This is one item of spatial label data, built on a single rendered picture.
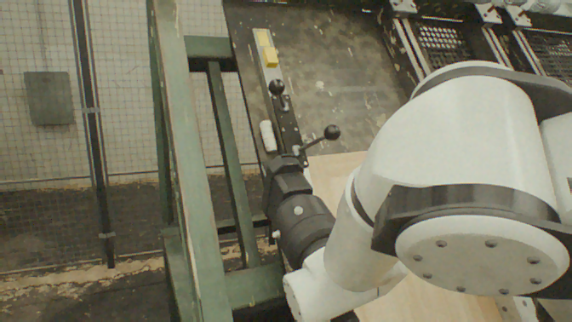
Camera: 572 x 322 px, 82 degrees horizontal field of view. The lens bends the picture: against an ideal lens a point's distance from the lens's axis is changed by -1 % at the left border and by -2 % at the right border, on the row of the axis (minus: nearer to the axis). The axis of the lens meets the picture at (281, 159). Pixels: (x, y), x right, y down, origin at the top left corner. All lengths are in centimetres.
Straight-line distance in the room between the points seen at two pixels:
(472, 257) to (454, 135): 6
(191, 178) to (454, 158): 59
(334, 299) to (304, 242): 8
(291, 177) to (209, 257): 26
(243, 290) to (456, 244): 63
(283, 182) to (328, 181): 35
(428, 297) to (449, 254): 75
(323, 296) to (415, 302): 53
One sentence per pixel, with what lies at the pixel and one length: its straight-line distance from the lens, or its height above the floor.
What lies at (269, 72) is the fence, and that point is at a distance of 91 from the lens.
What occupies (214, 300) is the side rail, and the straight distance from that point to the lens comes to 68.
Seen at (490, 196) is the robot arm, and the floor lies 149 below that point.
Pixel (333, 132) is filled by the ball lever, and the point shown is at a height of 143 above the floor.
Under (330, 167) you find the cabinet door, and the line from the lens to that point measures 86.
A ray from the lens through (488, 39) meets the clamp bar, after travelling 155.
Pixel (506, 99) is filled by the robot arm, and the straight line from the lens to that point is 23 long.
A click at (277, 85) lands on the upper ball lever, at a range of 74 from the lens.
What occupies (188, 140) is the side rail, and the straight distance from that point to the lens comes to 75.
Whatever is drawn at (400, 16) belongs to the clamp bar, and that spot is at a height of 174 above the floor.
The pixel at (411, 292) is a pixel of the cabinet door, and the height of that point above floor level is 105.
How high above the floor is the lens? 154
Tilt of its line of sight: 14 degrees down
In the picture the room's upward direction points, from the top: straight up
